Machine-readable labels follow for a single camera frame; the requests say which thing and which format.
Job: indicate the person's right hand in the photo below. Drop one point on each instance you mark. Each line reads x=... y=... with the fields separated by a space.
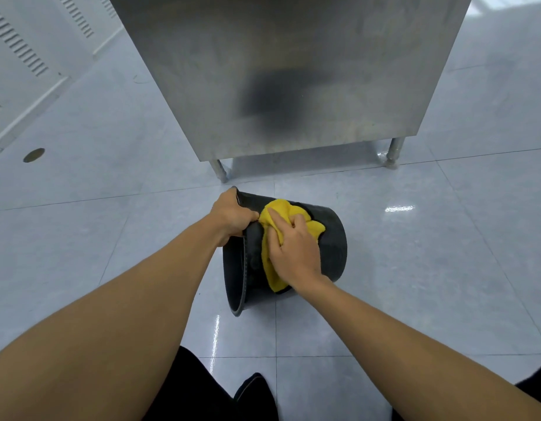
x=296 y=258

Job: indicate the person's left hand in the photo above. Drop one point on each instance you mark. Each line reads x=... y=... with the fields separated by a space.
x=226 y=214

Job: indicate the person's right thumb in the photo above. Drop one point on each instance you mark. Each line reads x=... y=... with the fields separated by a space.
x=272 y=254

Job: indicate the person's right middle finger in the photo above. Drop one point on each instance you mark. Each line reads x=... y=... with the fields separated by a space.
x=301 y=223

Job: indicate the person's left thumb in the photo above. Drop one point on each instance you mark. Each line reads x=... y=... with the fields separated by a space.
x=248 y=219

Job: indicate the yellow cleaning cloth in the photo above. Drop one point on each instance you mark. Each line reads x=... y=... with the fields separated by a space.
x=281 y=210

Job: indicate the black round bucket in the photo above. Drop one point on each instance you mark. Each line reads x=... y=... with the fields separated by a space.
x=334 y=245

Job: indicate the person's left forearm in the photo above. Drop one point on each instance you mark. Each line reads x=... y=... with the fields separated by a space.
x=112 y=328

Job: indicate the person's right forearm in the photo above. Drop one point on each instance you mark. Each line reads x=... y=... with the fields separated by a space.
x=406 y=363

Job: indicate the steel table leg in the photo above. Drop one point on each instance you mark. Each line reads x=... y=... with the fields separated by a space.
x=219 y=170
x=394 y=151

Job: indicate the steel table lower shelf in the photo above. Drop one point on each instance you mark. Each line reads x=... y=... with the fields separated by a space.
x=305 y=160

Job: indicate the person's black shoe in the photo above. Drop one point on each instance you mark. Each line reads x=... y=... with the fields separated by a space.
x=255 y=401

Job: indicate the stainless steel table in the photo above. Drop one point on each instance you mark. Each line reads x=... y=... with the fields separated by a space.
x=292 y=65

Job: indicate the person's black trousers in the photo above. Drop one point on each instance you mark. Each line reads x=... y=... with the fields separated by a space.
x=187 y=390

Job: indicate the round brass floor cover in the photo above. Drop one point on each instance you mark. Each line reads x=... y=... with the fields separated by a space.
x=34 y=155

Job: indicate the white vented cabinet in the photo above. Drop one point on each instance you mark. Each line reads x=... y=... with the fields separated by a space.
x=20 y=65

